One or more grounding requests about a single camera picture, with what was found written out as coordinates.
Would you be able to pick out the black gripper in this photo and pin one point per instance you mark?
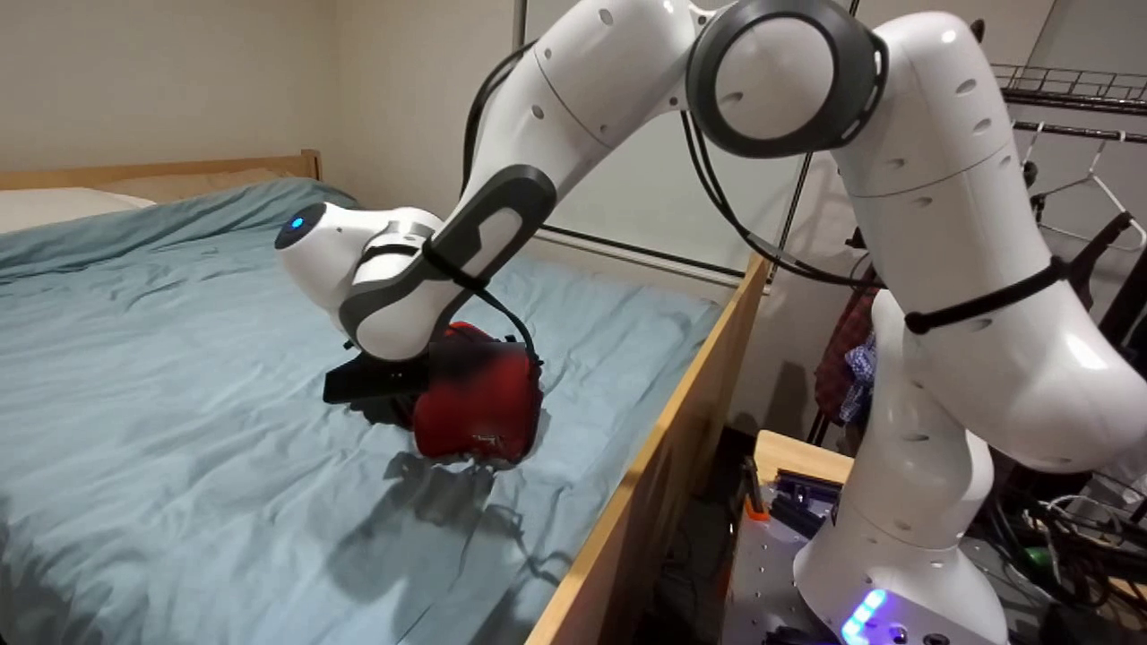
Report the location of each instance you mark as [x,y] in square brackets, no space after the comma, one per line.
[397,377]

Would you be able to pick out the red baseball cap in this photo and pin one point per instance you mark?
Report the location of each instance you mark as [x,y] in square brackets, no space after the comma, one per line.
[486,413]

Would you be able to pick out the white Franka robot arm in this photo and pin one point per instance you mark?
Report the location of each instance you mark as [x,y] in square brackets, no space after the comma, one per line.
[908,239]

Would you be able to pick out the blue bed sheet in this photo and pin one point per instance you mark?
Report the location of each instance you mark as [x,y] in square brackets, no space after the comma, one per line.
[182,454]

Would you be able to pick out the white pillow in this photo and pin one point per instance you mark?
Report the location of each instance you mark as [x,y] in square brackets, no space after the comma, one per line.
[57,208]

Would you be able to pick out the dark red hanging garment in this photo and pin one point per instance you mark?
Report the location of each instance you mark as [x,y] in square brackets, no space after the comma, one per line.
[843,346]

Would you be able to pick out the blue hanging shirt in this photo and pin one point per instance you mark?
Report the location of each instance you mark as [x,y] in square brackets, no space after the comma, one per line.
[860,364]

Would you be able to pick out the metal clothes rack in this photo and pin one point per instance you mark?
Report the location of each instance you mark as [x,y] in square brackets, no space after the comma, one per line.
[1078,95]

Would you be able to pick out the wooden bed frame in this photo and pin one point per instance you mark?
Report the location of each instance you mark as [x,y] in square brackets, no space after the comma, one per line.
[651,478]

